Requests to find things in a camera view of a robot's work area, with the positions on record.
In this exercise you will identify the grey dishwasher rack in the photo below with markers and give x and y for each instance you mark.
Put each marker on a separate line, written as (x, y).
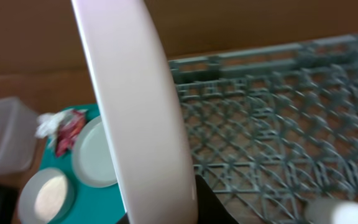
(272, 128)

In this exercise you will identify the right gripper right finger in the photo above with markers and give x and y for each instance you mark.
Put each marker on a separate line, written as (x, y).
(210, 209)

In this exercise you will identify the teal serving tray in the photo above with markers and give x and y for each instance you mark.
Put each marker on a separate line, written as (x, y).
(90, 205)

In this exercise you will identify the grey round plate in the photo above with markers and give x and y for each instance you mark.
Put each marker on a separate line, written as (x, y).
(91, 158)

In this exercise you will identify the crumpled white napkin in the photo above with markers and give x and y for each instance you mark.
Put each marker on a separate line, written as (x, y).
(50, 125)

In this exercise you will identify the white cup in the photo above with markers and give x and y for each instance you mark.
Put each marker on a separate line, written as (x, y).
(332, 211)

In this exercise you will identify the clear plastic bin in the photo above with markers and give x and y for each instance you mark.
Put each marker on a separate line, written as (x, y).
(18, 124)

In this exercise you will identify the white round plate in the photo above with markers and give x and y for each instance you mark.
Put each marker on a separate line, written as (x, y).
(140, 110)

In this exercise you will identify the grey bowl of rice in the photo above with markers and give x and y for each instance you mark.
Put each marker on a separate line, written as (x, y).
(46, 198)

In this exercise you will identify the red snack wrapper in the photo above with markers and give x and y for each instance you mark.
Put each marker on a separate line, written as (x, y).
(68, 133)

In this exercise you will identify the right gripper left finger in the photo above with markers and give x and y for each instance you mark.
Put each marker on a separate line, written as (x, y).
(123, 220)

